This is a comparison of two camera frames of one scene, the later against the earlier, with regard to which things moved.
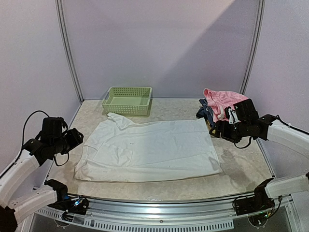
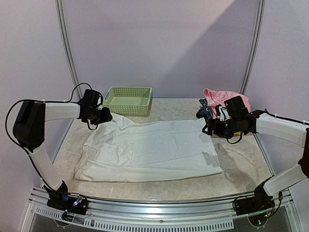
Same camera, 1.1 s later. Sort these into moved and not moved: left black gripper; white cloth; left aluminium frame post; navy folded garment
Moved: left black gripper
Not moved: left aluminium frame post; navy folded garment; white cloth
